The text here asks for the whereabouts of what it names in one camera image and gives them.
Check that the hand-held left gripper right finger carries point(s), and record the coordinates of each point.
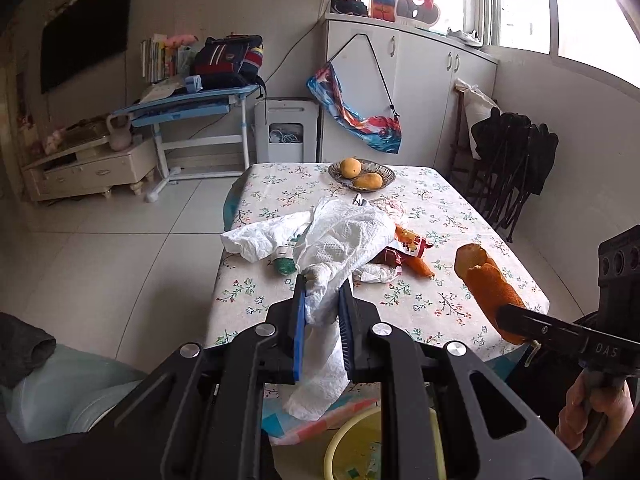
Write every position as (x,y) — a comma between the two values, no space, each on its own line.
(345,332)

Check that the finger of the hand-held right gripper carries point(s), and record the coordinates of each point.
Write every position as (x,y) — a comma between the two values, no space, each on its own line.
(545,332)

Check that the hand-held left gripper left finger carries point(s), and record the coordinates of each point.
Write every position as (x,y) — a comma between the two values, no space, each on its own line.
(299,332)

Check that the white tissue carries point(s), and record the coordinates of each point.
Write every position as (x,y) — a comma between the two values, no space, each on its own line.
(380,274)

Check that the large orange peel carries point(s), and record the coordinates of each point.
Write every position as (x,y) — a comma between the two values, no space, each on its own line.
(490,280)

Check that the white plastic bag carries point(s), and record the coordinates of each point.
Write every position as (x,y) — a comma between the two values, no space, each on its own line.
(345,240)
(255,237)

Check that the yellow plastic basin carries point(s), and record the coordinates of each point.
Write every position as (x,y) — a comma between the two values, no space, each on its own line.
(360,450)

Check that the person's right hand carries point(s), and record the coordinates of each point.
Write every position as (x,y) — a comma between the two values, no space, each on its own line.
(570,420)

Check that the colourful patterned mat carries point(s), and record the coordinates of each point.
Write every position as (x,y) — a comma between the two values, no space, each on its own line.
(310,427)

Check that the orange snack wrapper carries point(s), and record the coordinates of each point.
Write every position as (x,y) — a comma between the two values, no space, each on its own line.
(412,242)

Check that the white paper with pink print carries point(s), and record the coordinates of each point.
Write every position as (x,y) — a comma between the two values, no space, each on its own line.
(387,206)

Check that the floral tablecloth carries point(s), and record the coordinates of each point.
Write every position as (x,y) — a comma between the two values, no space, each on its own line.
(450,220)

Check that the long yellow mango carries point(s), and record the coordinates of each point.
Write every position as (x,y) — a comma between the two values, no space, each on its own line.
(369,181)

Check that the grey glass bowl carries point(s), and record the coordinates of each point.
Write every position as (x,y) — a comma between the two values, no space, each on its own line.
(337,172)

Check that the round yellow mango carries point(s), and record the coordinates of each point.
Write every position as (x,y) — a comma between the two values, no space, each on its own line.
(350,167)

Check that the black folded chairs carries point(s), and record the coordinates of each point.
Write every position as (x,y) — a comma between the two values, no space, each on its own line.
(515,160)

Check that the white air purifier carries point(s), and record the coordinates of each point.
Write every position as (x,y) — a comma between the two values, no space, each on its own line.
(285,130)

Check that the white cloth bag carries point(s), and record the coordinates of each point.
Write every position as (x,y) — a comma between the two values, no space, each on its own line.
(475,105)

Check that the light blue plastic stool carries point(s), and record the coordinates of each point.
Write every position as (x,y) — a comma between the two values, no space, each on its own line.
(60,390)

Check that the blue study desk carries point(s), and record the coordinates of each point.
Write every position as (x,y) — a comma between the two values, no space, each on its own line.
(190,105)

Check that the white cabinet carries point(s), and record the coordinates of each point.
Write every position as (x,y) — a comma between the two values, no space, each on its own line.
(425,85)

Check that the white television stand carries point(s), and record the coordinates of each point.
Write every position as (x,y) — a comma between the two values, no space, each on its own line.
(90,167)

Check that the pink kettlebell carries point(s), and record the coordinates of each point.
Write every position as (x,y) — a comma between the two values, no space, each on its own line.
(119,135)

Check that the small blue box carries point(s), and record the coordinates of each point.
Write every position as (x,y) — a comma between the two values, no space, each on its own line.
(193,83)

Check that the dark cloth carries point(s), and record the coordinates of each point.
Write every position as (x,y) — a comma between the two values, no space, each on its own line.
(22,347)

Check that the dark striped backpack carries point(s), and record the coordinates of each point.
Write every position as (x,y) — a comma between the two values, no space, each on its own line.
(225,62)

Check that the row of books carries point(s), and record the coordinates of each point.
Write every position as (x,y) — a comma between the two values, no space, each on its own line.
(157,60)

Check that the white shoes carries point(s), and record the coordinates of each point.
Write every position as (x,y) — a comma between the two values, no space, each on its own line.
(465,36)

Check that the pink plush toy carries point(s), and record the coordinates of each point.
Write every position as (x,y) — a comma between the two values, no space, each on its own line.
(182,40)

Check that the black shoes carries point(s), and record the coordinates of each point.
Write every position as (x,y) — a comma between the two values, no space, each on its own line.
(347,6)

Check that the colourful box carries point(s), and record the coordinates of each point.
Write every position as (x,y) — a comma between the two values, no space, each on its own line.
(383,7)

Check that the pair of slippers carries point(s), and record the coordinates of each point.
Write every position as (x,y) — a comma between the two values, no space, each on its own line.
(417,10)

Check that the black television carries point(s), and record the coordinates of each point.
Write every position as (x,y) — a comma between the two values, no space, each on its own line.
(85,35)

